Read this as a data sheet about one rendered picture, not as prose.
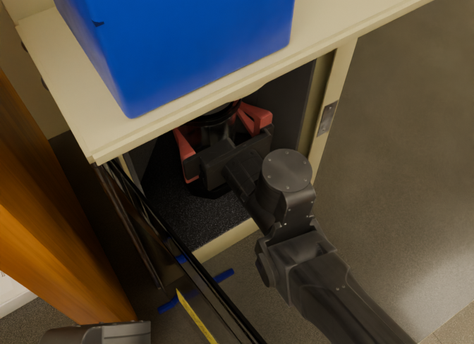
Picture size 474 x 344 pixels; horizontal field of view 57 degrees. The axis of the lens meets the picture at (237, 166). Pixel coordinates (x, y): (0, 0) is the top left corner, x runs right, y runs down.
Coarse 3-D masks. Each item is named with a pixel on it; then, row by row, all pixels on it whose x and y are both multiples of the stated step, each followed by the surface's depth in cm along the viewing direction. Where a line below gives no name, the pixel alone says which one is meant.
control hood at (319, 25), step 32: (320, 0) 27; (352, 0) 27; (384, 0) 27; (416, 0) 27; (32, 32) 25; (64, 32) 25; (320, 32) 25; (352, 32) 26; (64, 64) 24; (256, 64) 24; (288, 64) 24; (64, 96) 23; (96, 96) 23; (192, 96) 23; (224, 96) 23; (96, 128) 22; (128, 128) 22; (160, 128) 22; (96, 160) 21
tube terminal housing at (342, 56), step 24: (0, 0) 25; (24, 0) 25; (48, 0) 26; (24, 48) 34; (336, 48) 49; (336, 72) 53; (312, 96) 60; (336, 96) 57; (312, 120) 65; (312, 144) 65; (312, 168) 72; (216, 240) 72
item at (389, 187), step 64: (448, 0) 113; (384, 64) 102; (448, 64) 102; (384, 128) 92; (448, 128) 92; (320, 192) 84; (384, 192) 84; (448, 192) 84; (128, 256) 78; (256, 256) 78; (384, 256) 78; (448, 256) 78; (0, 320) 72; (64, 320) 72; (256, 320) 72
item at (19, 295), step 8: (0, 272) 72; (0, 280) 71; (8, 280) 71; (0, 288) 71; (8, 288) 71; (16, 288) 71; (24, 288) 71; (0, 296) 70; (8, 296) 70; (16, 296) 70; (24, 296) 71; (32, 296) 73; (0, 304) 70; (8, 304) 70; (16, 304) 71; (24, 304) 73; (0, 312) 70; (8, 312) 72
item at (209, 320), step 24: (120, 192) 35; (144, 216) 32; (144, 240) 43; (168, 240) 31; (168, 264) 37; (192, 264) 30; (168, 288) 56; (192, 288) 33; (216, 312) 29; (216, 336) 39; (240, 336) 28
